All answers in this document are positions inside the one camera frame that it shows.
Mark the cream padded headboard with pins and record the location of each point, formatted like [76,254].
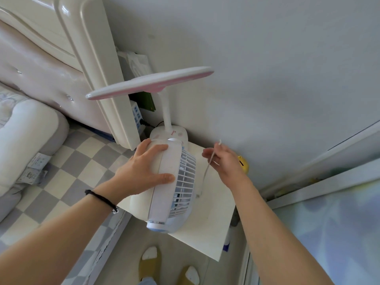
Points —
[44,56]

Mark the sliding door with floral glass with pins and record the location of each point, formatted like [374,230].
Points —
[326,234]

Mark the white desk fan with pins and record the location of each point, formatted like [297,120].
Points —
[170,201]

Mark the person's left middle finger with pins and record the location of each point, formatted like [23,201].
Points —
[144,146]

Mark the person's right hand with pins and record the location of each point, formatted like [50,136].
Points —
[230,167]

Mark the white nightstand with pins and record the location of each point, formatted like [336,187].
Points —
[207,228]

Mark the person's right forearm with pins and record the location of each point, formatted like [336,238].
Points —
[276,234]

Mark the person's right thumb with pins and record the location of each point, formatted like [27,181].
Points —
[210,155]

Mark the green book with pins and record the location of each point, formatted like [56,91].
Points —
[147,101]

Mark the grey checkered bed sheet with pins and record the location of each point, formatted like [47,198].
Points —
[83,163]

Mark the yellow round object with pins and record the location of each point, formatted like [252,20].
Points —
[244,164]

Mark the black wrist band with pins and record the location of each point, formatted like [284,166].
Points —
[102,199]

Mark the person's left hand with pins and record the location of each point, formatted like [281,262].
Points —
[133,175]

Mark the white grey pillow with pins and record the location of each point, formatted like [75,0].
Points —
[26,130]

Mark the white power strip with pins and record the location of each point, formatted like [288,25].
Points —
[136,115]

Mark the person's left forearm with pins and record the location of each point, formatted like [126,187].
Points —
[56,243]

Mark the yellow slipper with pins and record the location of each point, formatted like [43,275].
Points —
[188,276]
[150,264]

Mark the white pillow care labels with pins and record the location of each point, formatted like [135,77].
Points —
[34,169]

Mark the person's left thumb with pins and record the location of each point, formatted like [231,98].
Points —
[161,178]

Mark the white pink desk lamp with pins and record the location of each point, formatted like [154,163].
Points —
[148,83]

